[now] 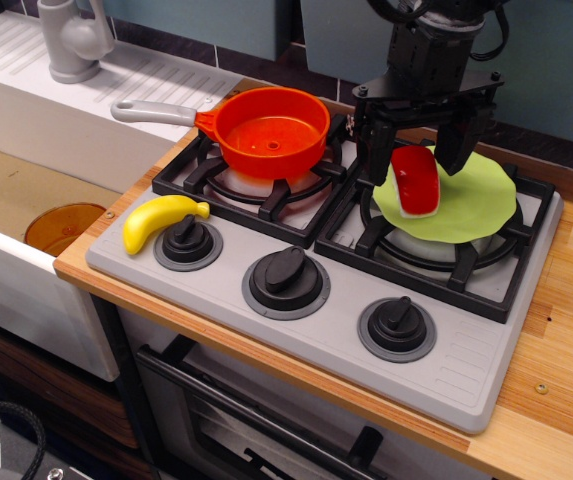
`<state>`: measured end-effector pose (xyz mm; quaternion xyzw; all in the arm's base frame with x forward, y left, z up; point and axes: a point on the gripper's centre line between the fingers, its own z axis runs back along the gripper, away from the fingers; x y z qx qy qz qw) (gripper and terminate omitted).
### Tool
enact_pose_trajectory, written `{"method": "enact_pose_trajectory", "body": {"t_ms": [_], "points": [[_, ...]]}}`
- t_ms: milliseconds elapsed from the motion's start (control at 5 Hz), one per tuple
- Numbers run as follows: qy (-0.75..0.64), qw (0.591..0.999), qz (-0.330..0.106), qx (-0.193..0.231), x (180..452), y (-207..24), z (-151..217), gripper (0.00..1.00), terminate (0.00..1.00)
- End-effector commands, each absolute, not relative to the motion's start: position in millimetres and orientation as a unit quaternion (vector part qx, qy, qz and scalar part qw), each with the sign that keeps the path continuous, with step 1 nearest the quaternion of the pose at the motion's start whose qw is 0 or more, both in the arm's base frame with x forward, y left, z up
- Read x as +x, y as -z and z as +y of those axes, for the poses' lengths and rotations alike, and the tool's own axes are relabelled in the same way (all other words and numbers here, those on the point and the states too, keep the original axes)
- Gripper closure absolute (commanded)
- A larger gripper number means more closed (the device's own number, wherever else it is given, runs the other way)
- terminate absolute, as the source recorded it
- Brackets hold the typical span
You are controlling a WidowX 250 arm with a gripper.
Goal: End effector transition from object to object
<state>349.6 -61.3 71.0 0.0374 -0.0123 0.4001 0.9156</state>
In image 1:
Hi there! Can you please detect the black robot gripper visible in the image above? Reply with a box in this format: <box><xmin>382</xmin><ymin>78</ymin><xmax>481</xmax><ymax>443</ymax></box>
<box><xmin>353</xmin><ymin>14</ymin><xmax>505</xmax><ymax>186</ymax></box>

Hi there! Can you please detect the red white toy sushi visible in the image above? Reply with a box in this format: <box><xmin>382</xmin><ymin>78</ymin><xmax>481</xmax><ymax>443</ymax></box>
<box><xmin>391</xmin><ymin>145</ymin><xmax>441</xmax><ymax>218</ymax></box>

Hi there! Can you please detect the green toy plate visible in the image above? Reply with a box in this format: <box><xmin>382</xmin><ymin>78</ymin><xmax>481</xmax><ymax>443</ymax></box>
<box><xmin>373</xmin><ymin>152</ymin><xmax>517</xmax><ymax>244</ymax></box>

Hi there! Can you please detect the black left burner grate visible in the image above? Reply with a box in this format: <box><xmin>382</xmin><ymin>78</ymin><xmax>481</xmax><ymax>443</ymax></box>
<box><xmin>152</xmin><ymin>114</ymin><xmax>362</xmax><ymax>248</ymax></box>

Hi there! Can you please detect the black burner grate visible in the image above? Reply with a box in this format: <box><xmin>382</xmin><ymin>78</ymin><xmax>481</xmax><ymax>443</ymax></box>
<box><xmin>315</xmin><ymin>163</ymin><xmax>561</xmax><ymax>323</ymax></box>
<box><xmin>152</xmin><ymin>114</ymin><xmax>362</xmax><ymax>248</ymax></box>

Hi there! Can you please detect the black right burner grate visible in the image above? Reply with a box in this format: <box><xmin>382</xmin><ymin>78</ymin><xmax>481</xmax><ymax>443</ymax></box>
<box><xmin>315</xmin><ymin>163</ymin><xmax>561</xmax><ymax>323</ymax></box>

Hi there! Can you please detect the black right stove knob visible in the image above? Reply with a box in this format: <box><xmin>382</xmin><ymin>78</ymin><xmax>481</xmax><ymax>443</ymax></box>
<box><xmin>357</xmin><ymin>296</ymin><xmax>437</xmax><ymax>364</ymax></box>

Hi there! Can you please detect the black stove knob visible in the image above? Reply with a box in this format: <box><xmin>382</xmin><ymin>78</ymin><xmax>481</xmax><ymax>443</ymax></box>
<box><xmin>154</xmin><ymin>215</ymin><xmax>224</xmax><ymax>272</ymax></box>
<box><xmin>242</xmin><ymin>246</ymin><xmax>331</xmax><ymax>321</ymax></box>
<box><xmin>357</xmin><ymin>296</ymin><xmax>437</xmax><ymax>364</ymax></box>

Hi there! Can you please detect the black middle stove knob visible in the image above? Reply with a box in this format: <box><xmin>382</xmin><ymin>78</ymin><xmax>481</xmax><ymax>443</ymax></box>
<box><xmin>242</xmin><ymin>246</ymin><xmax>331</xmax><ymax>321</ymax></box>

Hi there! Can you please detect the grey toy stove top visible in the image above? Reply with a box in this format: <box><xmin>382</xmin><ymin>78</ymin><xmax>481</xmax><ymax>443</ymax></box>
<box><xmin>86</xmin><ymin>185</ymin><xmax>555</xmax><ymax>433</ymax></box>

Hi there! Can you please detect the black left stove knob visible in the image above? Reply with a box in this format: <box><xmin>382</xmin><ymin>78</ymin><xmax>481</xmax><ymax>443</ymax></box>
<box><xmin>154</xmin><ymin>215</ymin><xmax>224</xmax><ymax>272</ymax></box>

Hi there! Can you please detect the yellow toy banana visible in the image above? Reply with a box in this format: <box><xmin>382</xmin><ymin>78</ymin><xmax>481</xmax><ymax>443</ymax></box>
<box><xmin>122</xmin><ymin>195</ymin><xmax>210</xmax><ymax>255</ymax></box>

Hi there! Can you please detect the toy oven door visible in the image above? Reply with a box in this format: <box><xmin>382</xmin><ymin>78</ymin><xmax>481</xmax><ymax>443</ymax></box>
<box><xmin>134</xmin><ymin>333</ymin><xmax>392</xmax><ymax>480</ymax></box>

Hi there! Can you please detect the grey toy faucet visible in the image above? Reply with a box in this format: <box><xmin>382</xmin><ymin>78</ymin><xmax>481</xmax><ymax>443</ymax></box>
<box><xmin>37</xmin><ymin>0</ymin><xmax>115</xmax><ymax>84</ymax></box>

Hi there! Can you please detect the white toy sink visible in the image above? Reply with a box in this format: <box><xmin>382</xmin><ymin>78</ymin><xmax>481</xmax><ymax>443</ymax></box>
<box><xmin>0</xmin><ymin>11</ymin><xmax>239</xmax><ymax>382</ymax></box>

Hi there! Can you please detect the orange toy pot grey handle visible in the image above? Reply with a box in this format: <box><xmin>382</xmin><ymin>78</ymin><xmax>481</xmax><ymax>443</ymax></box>
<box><xmin>110</xmin><ymin>87</ymin><xmax>331</xmax><ymax>180</ymax></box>

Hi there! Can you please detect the black braided cable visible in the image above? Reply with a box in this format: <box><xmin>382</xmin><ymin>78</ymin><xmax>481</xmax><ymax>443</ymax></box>
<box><xmin>0</xmin><ymin>399</ymin><xmax>47</xmax><ymax>480</ymax></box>

